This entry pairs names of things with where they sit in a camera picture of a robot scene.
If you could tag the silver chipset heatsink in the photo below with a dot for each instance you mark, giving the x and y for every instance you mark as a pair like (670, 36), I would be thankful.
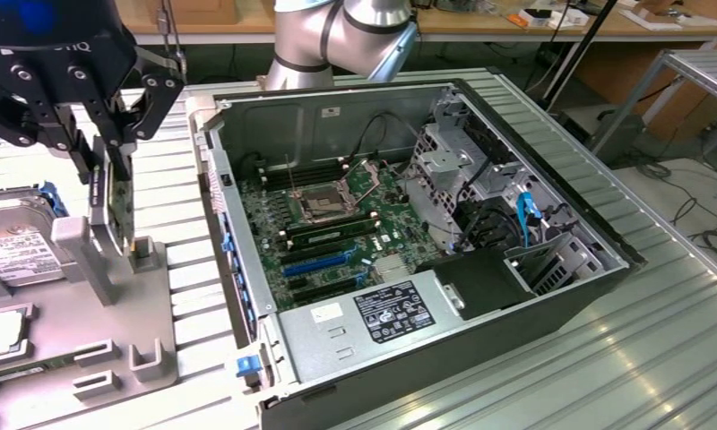
(392, 266)

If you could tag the silver disk bay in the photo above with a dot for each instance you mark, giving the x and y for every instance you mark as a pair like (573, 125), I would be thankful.
(574, 260)

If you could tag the short black expansion slot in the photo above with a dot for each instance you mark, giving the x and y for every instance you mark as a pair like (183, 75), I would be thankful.
(299, 284)

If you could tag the metal socket cover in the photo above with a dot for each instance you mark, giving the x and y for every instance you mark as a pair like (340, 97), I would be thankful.
(367, 172)

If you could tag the small white box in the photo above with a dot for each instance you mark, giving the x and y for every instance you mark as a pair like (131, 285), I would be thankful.
(569, 19)

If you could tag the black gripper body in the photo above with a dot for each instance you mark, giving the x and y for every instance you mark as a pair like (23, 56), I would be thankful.
(54, 54)

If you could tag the silver hard disk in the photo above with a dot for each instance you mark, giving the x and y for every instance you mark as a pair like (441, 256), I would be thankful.
(12, 251)

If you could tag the grey parts rack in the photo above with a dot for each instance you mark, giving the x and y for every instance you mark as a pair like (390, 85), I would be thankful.
(54, 322)

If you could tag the metal frame slat table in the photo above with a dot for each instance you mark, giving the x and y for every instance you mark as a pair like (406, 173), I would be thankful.
(702, 71)

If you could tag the blue expansion slot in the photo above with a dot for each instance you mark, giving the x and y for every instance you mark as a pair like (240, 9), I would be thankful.
(323, 265)

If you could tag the thin locking lever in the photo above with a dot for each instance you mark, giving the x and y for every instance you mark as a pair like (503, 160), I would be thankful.
(291, 174)

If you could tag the black box on floor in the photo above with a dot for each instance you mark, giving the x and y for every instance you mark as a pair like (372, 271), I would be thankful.
(625, 134)

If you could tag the small orange box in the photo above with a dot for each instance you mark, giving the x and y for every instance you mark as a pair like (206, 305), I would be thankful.
(522, 20)

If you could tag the green RAM stick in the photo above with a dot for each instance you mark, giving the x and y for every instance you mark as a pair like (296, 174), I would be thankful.
(20, 372)

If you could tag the green motherboard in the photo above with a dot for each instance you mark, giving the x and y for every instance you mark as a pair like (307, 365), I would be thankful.
(395, 210)

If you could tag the blue plastic disk bracket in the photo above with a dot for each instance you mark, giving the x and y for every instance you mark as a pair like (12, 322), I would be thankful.
(51, 197)

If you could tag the silver perforated drive cage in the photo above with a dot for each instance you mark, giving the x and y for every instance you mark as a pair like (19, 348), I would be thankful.
(443, 154)

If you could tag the open black PC case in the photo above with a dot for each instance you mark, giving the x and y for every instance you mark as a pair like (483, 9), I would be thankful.
(485, 358)

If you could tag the black RAM stick with label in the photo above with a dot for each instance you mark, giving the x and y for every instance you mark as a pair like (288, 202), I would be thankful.
(335, 236)

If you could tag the small black device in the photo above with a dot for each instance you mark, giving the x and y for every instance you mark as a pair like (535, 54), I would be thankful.
(538, 12)

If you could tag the grey power supply unit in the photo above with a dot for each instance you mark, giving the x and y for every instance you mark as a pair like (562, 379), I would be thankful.
(328, 345)

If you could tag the blue case latch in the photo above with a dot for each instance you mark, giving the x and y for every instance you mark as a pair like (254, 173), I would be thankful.
(246, 365)

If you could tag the white flat package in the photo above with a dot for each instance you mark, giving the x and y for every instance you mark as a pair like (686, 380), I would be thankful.
(651, 20)

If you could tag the CPU socket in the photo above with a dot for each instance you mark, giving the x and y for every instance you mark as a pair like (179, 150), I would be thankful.
(326, 206)

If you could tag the black slanted pole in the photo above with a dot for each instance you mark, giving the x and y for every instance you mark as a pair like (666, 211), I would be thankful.
(582, 45)

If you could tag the wooden desk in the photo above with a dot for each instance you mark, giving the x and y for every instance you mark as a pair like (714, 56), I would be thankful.
(466, 24)

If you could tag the blue card retainer strip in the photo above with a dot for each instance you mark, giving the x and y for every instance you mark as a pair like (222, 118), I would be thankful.
(244, 298)

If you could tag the Nvidia graphics card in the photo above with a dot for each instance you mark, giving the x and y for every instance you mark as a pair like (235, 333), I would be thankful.
(116, 215)

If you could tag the black RAM slot row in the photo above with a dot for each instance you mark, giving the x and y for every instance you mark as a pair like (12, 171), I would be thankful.
(328, 224)
(316, 170)

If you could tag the long black expansion slot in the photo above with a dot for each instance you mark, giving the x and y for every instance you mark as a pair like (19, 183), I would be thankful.
(320, 255)
(328, 290)

